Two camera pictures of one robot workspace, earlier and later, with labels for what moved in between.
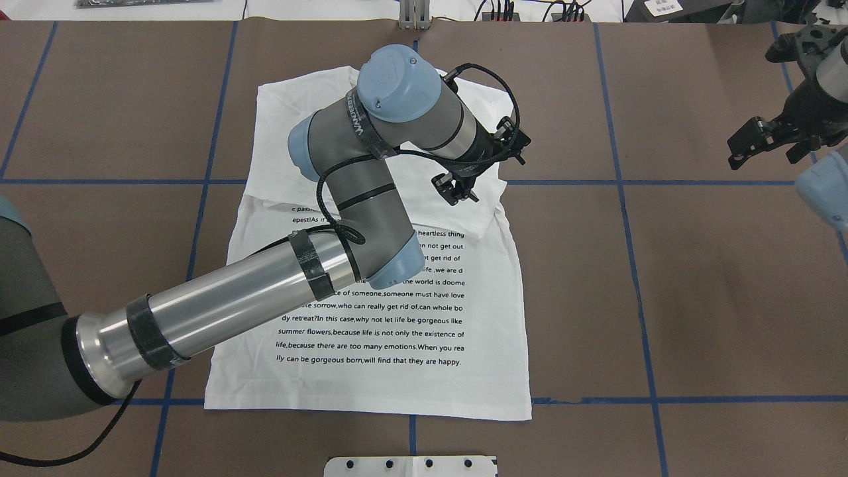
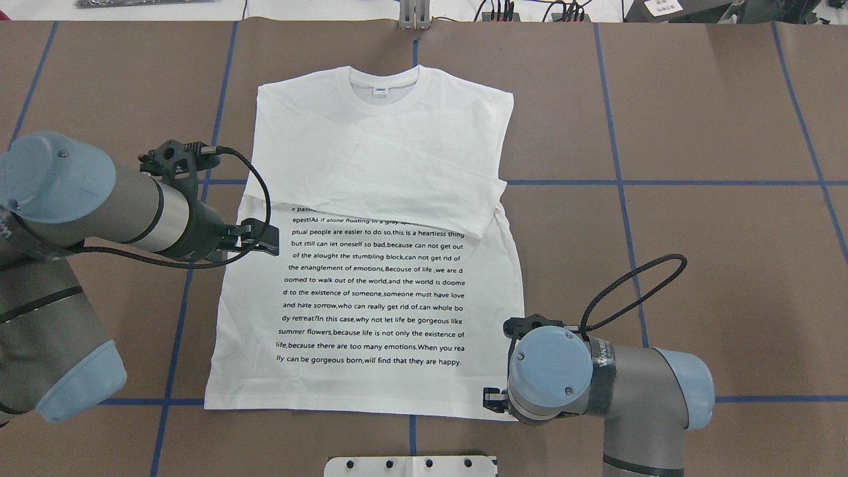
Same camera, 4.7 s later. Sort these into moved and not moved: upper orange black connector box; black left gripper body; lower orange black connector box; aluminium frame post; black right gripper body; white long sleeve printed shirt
Moved: black left gripper body; black right gripper body
Not moved: aluminium frame post; lower orange black connector box; upper orange black connector box; white long sleeve printed shirt
